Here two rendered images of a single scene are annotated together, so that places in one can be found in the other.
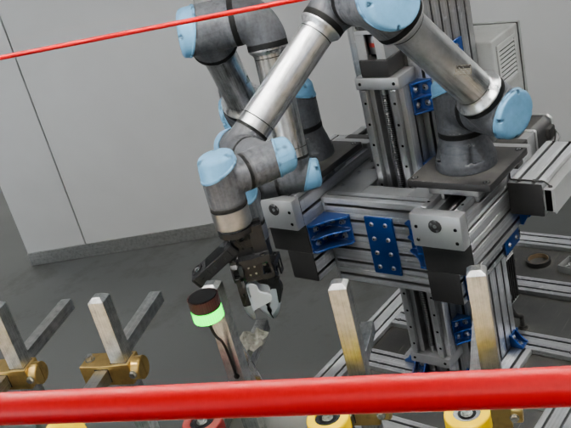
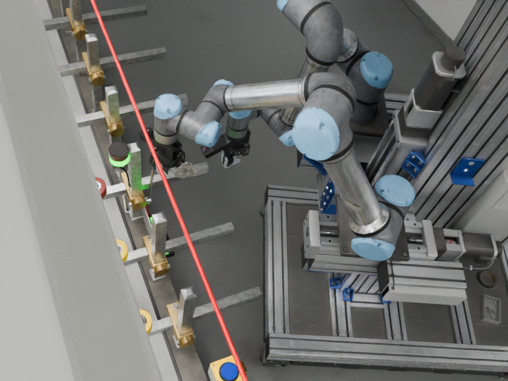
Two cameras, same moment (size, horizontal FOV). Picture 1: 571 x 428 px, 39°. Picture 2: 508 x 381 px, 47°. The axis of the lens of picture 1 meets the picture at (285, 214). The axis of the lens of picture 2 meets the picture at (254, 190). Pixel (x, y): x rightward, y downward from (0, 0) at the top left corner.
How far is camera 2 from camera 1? 129 cm
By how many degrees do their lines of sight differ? 41
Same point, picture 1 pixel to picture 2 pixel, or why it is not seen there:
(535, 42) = not seen: outside the picture
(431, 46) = (333, 177)
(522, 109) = (376, 253)
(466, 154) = not seen: hidden behind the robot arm
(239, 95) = not seen: hidden behind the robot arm
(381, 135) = (384, 151)
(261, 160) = (187, 128)
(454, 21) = (486, 150)
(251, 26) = (310, 37)
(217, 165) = (158, 110)
